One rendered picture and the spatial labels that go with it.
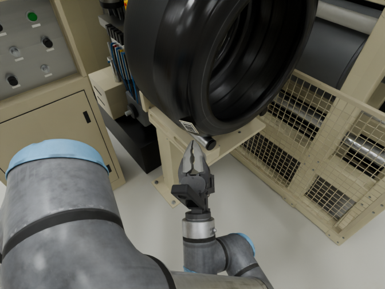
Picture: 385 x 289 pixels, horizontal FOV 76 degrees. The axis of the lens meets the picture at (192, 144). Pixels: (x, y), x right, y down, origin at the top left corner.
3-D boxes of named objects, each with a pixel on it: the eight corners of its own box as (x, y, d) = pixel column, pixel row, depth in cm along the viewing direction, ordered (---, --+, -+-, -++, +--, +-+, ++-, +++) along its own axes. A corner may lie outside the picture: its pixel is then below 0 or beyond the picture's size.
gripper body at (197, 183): (191, 172, 76) (192, 213, 74) (178, 174, 68) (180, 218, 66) (215, 172, 73) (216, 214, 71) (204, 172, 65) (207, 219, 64)
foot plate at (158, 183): (150, 182, 181) (150, 180, 180) (180, 164, 193) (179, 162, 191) (172, 209, 168) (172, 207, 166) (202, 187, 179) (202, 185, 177)
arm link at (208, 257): (205, 271, 73) (176, 281, 68) (203, 227, 75) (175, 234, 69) (227, 282, 66) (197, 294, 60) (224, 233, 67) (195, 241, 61)
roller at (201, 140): (149, 100, 102) (155, 90, 101) (156, 104, 106) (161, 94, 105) (205, 149, 84) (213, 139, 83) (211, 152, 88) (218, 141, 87)
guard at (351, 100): (216, 137, 170) (227, 37, 118) (219, 136, 171) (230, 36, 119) (340, 238, 124) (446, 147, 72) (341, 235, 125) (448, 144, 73)
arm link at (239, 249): (250, 274, 75) (219, 287, 68) (230, 241, 83) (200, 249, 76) (266, 258, 71) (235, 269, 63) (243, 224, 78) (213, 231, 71)
